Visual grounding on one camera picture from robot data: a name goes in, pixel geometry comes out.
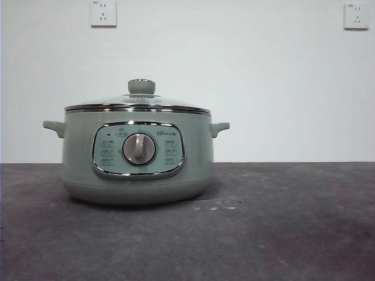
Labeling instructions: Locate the pale green electric cooking pot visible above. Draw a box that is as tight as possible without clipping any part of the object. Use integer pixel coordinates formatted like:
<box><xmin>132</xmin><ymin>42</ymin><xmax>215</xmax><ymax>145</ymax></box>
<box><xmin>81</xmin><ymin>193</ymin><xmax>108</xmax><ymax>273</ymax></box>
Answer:
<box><xmin>42</xmin><ymin>109</ymin><xmax>230</xmax><ymax>205</ymax></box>

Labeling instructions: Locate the glass lid with green knob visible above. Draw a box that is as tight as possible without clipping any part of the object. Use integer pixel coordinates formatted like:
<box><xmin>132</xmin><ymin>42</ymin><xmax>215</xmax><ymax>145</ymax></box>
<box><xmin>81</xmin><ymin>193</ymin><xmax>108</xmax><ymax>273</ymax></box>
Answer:
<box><xmin>64</xmin><ymin>78</ymin><xmax>211</xmax><ymax>114</ymax></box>

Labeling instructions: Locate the white wall socket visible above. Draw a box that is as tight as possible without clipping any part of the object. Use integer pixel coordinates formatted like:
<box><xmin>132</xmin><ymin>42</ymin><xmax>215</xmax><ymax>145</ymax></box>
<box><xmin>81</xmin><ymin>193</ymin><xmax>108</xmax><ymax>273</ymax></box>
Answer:
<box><xmin>343</xmin><ymin>3</ymin><xmax>370</xmax><ymax>30</ymax></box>
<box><xmin>90</xmin><ymin>0</ymin><xmax>117</xmax><ymax>29</ymax></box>

